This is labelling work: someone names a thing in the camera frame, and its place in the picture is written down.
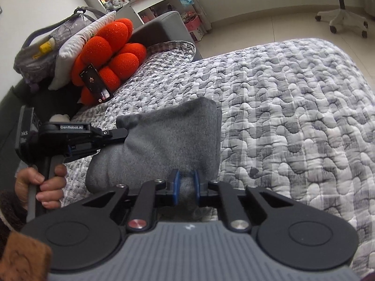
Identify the person's left forearm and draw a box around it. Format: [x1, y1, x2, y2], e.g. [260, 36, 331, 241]
[0, 190, 28, 240]

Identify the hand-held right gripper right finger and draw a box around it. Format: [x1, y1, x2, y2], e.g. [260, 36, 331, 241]
[192, 170, 289, 232]

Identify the pink storage box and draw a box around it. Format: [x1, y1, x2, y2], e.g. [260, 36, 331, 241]
[183, 13, 203, 33]

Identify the white pillow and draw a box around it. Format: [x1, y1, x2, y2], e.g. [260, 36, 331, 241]
[48, 11, 117, 91]

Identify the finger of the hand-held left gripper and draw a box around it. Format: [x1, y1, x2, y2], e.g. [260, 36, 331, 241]
[67, 141, 104, 163]
[91, 127, 129, 146]

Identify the black smartphone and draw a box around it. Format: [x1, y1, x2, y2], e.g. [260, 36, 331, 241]
[79, 63, 114, 104]

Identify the grey purple backpack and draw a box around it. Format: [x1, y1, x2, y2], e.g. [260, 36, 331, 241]
[13, 6, 106, 84]

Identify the grey white quilted blanket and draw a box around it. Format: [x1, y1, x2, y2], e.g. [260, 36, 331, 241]
[63, 37, 375, 281]

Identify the person's left hand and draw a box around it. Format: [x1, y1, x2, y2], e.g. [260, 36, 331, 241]
[15, 165, 67, 210]

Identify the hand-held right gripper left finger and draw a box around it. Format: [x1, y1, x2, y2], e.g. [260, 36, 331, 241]
[84, 169, 180, 230]

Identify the grey sweatshirt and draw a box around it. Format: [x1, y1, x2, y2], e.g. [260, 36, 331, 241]
[86, 96, 222, 220]

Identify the white grey office chair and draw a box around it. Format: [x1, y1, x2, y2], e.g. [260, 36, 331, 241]
[309, 0, 370, 38]

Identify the orange pumpkin cushion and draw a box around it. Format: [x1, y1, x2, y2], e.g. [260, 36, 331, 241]
[71, 18, 147, 105]

